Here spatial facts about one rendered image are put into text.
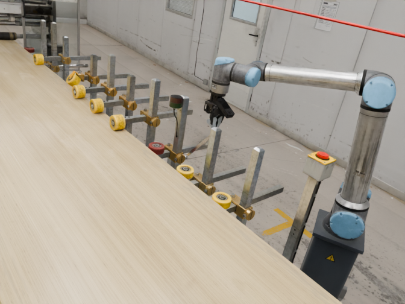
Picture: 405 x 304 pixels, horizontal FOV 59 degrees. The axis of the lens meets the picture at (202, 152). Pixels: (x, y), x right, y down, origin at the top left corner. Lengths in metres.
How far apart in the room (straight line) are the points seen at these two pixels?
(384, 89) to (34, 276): 1.37
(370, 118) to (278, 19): 3.40
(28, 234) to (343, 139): 3.60
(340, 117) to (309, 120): 0.42
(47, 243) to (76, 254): 0.10
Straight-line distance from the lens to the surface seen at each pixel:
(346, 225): 1.78
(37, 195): 1.43
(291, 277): 1.22
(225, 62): 1.71
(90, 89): 2.36
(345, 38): 4.26
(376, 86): 1.57
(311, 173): 1.25
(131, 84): 2.13
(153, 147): 1.77
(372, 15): 4.15
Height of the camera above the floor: 1.70
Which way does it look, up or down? 26 degrees down
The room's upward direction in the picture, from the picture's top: 10 degrees clockwise
